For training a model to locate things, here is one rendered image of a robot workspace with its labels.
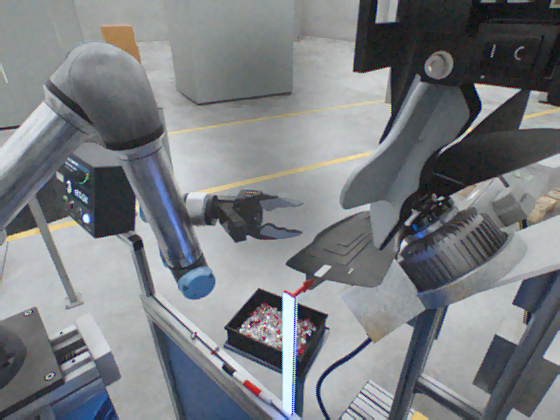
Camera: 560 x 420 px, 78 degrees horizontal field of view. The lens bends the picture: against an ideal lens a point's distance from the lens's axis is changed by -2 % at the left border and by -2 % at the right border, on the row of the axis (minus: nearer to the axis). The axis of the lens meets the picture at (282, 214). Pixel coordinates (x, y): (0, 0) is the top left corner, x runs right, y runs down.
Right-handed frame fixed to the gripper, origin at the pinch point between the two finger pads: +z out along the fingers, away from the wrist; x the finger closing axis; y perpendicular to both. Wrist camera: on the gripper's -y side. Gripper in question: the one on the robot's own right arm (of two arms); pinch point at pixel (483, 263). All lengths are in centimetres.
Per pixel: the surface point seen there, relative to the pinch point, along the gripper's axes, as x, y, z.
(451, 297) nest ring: -8, -47, 41
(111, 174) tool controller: -82, -15, 25
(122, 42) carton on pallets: -767, -350, 54
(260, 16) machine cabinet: -501, -482, 7
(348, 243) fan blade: -27, -35, 30
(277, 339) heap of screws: -39, -28, 63
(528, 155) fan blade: -5, -54, 12
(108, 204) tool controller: -82, -12, 33
